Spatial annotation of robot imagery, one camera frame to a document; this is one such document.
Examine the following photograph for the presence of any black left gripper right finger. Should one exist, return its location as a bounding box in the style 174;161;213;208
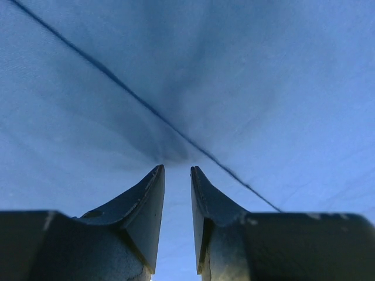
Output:
190;166;374;281

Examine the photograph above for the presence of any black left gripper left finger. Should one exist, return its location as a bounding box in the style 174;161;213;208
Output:
1;165;165;280

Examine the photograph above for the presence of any blue surgical drape cloth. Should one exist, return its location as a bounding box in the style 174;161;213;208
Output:
1;1;374;280

